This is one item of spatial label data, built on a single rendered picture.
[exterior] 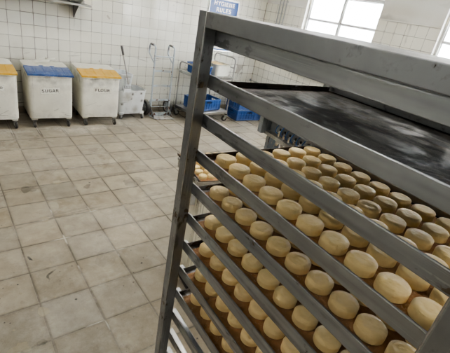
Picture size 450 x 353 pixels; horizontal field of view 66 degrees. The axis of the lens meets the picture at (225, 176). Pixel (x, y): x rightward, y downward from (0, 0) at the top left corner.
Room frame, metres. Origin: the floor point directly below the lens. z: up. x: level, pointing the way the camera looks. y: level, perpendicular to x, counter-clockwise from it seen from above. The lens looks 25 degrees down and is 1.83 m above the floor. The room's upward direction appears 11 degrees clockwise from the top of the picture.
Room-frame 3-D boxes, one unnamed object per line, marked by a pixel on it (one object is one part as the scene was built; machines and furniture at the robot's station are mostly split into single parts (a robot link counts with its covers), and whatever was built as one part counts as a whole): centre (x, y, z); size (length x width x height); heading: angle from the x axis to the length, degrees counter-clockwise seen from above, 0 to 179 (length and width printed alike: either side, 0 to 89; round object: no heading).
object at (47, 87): (4.55, 2.60, 0.38); 0.64 x 0.54 x 0.77; 41
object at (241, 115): (6.71, -0.10, 0.10); 0.60 x 0.40 x 0.20; 129
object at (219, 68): (6.27, 0.54, 0.90); 0.44 x 0.36 x 0.20; 50
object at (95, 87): (4.98, 2.11, 0.38); 0.64 x 0.54 x 0.77; 39
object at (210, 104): (6.13, 0.65, 0.29); 0.56 x 0.38 x 0.20; 140
